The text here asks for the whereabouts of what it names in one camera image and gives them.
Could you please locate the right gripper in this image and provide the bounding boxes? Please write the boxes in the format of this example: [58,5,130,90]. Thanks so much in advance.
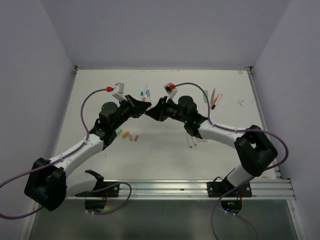
[145,95,188,124]

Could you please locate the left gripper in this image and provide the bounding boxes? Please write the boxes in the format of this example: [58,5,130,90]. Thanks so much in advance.
[111,94,151,131]

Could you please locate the teal cap marker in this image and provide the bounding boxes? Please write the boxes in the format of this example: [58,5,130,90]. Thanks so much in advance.
[140,91,145,102]

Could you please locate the orange cap marker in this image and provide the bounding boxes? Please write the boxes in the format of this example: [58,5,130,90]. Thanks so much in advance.
[143,85,148,99]

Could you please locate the orange highlighter cap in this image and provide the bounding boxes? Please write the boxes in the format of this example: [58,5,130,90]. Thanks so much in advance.
[121,131,129,138]

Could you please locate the red cap marker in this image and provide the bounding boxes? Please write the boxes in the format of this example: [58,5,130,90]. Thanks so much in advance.
[185,132,193,149]

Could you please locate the purple grey marker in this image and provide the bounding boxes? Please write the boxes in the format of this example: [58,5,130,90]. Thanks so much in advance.
[210,87,216,104]

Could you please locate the blue cap marker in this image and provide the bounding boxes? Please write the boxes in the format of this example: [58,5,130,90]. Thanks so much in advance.
[146,89,152,103]

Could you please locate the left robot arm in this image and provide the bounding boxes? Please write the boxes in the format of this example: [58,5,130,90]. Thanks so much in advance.
[24,95,151,211]

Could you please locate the small green highlighter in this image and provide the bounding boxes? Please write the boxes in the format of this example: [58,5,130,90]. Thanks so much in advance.
[203,90,209,103]

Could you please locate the black cap marker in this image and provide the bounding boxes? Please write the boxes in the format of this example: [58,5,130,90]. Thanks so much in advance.
[210,94,223,110]

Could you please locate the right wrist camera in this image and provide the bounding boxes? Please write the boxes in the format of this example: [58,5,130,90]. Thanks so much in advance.
[164,82,178,101]

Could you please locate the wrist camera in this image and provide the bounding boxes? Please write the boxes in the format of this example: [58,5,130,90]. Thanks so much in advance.
[164,82,178,101]
[111,82,126,102]

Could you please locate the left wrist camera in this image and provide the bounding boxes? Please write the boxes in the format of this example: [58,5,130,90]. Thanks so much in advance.
[111,82,126,102]

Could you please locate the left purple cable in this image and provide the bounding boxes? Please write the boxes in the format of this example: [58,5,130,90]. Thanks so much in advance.
[0,86,113,221]

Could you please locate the purple cable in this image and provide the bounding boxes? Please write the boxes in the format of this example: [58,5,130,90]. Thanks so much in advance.
[0,86,113,221]
[169,81,290,173]

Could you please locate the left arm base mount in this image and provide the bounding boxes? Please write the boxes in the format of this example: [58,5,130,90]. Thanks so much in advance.
[74,180,133,216]

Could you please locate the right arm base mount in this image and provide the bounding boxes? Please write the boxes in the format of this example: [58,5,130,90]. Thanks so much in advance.
[206,176,253,214]

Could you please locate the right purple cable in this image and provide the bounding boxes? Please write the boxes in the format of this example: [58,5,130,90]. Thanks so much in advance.
[169,81,290,173]

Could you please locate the aluminium rail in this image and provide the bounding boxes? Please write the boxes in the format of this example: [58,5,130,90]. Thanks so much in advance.
[32,178,297,200]

